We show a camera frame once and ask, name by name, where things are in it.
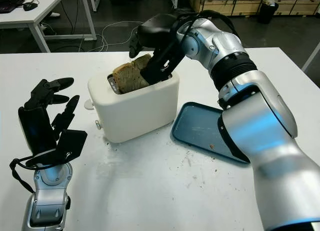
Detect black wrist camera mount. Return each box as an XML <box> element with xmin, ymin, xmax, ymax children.
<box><xmin>139</xmin><ymin>41</ymin><xmax>187</xmax><ymax>86</ymax></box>
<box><xmin>25</xmin><ymin>128</ymin><xmax>89</xmax><ymax>167</ymax></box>

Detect black trash bin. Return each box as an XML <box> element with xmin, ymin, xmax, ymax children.
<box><xmin>257</xmin><ymin>0</ymin><xmax>280</xmax><ymax>25</ymax></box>

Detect white office desk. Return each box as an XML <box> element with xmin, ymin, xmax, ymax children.
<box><xmin>0</xmin><ymin>0</ymin><xmax>102</xmax><ymax>53</ymax></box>

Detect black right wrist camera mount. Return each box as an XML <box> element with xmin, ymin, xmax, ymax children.
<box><xmin>139</xmin><ymin>41</ymin><xmax>187</xmax><ymax>86</ymax></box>

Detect black laptop with red screen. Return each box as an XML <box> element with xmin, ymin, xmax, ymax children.
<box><xmin>0</xmin><ymin>0</ymin><xmax>27</xmax><ymax>15</ymax></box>

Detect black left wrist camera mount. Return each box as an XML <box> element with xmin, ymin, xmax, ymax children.
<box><xmin>25</xmin><ymin>128</ymin><xmax>89</xmax><ymax>167</ymax></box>

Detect brown bread slice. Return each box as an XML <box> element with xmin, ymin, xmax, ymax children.
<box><xmin>111</xmin><ymin>53</ymin><xmax>153</xmax><ymax>95</ymax></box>

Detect cream white toaster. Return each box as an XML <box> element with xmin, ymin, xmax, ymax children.
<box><xmin>87</xmin><ymin>70</ymin><xmax>181</xmax><ymax>144</ymax></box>

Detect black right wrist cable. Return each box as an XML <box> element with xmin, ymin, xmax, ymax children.
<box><xmin>174</xmin><ymin>9</ymin><xmax>239</xmax><ymax>40</ymax></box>

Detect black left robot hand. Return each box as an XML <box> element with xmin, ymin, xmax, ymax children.
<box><xmin>17</xmin><ymin>77</ymin><xmax>81</xmax><ymax>155</ymax></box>

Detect black computer mouse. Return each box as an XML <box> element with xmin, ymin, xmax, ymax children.
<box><xmin>22</xmin><ymin>1</ymin><xmax>39</xmax><ymax>12</ymax></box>

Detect white cable on floor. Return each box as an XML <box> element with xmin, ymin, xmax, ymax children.
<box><xmin>100</xmin><ymin>14</ymin><xmax>202</xmax><ymax>52</ymax></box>

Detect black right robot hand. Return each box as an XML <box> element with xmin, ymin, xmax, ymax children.
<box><xmin>128</xmin><ymin>13</ymin><xmax>179</xmax><ymax>59</ymax></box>

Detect teal plastic tray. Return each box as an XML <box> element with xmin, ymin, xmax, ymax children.
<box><xmin>170</xmin><ymin>101</ymin><xmax>251</xmax><ymax>165</ymax></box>

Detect wooden crates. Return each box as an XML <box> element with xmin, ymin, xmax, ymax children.
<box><xmin>186</xmin><ymin>0</ymin><xmax>320</xmax><ymax>18</ymax></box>

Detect white table leg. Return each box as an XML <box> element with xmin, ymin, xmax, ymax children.
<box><xmin>300</xmin><ymin>41</ymin><xmax>320</xmax><ymax>73</ymax></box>

